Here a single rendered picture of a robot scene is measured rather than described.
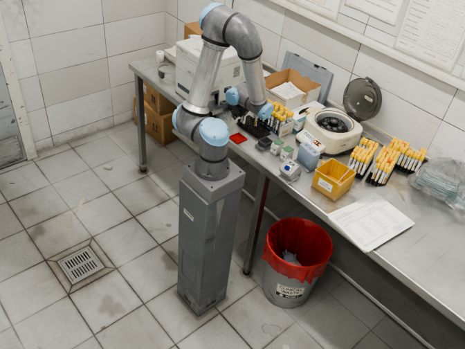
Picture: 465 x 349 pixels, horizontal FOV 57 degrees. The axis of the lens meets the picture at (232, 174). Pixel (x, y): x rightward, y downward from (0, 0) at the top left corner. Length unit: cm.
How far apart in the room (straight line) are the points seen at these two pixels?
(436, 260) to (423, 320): 66
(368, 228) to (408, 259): 19
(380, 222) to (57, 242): 191
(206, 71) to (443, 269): 118
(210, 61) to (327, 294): 160
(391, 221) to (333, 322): 89
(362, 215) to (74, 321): 158
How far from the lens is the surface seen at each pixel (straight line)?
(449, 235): 201
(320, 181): 191
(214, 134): 166
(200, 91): 172
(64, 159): 347
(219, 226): 197
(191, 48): 230
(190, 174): 183
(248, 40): 158
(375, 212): 193
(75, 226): 295
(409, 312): 247
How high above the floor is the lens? 214
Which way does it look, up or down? 41 degrees down
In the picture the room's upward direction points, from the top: 7 degrees clockwise
